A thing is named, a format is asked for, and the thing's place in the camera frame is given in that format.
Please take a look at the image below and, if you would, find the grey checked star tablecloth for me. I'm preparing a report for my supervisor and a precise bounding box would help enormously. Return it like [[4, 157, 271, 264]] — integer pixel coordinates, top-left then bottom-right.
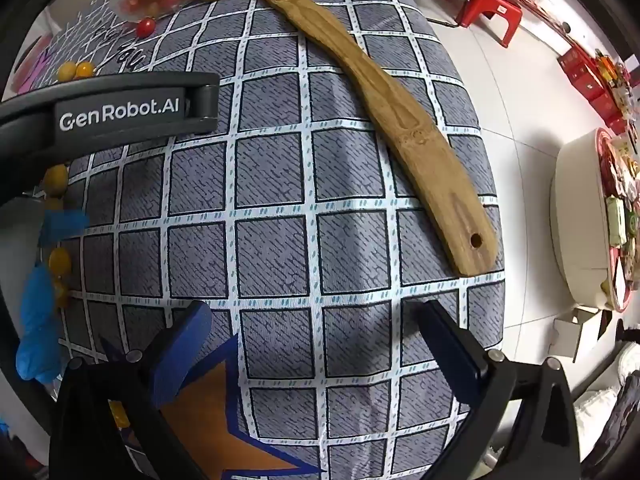
[[10, 0, 506, 480]]

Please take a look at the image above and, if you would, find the open cardboard box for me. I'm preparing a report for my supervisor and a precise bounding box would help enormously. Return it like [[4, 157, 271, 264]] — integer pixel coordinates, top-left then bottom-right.
[[550, 305, 608, 361]]

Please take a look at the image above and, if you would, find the dark cloth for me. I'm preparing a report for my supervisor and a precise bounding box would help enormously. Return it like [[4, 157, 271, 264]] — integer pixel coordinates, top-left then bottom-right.
[[585, 360, 640, 480]]

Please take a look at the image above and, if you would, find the white round table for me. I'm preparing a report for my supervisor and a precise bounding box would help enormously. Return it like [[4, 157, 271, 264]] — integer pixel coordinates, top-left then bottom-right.
[[549, 127, 640, 311]]

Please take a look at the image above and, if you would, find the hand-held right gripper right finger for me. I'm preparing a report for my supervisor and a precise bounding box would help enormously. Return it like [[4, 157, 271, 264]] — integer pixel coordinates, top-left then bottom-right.
[[414, 300, 592, 480]]

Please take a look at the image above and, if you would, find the red snack platter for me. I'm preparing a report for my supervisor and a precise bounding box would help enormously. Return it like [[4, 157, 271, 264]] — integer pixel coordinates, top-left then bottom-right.
[[595, 130, 640, 313]]

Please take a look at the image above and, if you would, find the long wooden paddle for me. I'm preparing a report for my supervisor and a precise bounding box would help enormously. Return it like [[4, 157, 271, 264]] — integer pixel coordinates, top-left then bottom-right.
[[222, 0, 498, 278]]

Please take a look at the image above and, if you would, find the person's left hand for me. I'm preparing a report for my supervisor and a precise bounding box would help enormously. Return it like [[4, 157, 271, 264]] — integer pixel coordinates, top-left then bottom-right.
[[15, 210, 91, 383]]

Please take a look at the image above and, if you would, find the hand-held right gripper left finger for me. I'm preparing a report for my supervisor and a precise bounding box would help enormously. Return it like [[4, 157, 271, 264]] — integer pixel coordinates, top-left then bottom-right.
[[49, 301, 214, 480]]

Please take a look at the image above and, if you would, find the red plastic stool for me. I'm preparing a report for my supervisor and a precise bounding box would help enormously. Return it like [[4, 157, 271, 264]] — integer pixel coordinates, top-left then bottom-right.
[[455, 0, 523, 48]]

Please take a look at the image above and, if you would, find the red gift box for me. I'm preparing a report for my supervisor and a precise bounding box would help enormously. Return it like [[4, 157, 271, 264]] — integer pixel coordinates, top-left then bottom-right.
[[557, 45, 601, 93], [585, 80, 631, 133]]

